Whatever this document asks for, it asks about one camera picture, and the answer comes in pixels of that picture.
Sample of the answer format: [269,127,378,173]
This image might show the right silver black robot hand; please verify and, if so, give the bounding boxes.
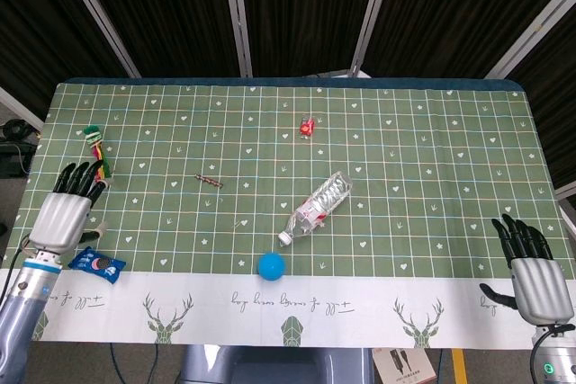
[478,213,576,326]

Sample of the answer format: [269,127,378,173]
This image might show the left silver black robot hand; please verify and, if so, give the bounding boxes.
[27,160,111,264]

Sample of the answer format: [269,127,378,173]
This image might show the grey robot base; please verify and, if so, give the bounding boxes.
[179,344,375,384]

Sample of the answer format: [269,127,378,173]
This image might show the blue cookie packet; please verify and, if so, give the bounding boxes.
[67,246,124,285]

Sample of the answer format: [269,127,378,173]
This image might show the black equipment on floor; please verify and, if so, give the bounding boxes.
[0,117,39,180]

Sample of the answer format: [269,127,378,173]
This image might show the green yellow red tassel toy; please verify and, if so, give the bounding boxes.
[79,124,113,187]

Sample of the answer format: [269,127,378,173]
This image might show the white red product box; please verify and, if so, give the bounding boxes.
[371,347,438,384]

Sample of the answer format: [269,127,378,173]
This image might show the blue plastic ball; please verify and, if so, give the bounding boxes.
[256,252,286,283]

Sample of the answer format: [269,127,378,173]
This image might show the clear plastic water bottle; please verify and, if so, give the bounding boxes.
[276,170,354,247]

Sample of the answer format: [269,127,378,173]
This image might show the green grid patterned tablecloth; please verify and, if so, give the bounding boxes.
[0,81,576,351]

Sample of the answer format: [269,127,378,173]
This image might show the red candy wrapper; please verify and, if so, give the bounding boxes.
[299,113,322,138]

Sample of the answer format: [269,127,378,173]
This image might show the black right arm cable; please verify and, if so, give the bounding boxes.
[528,321,569,384]

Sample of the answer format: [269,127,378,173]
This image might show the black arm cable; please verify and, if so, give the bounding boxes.
[528,321,569,384]
[0,234,33,308]

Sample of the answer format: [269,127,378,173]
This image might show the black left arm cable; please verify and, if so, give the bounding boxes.
[0,234,33,308]

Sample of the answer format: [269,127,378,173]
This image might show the blue floor cable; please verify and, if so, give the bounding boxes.
[109,342,124,384]

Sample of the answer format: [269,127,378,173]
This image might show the grey partition frame post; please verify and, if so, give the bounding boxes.
[219,0,254,78]
[52,0,142,78]
[484,0,576,80]
[348,0,399,78]

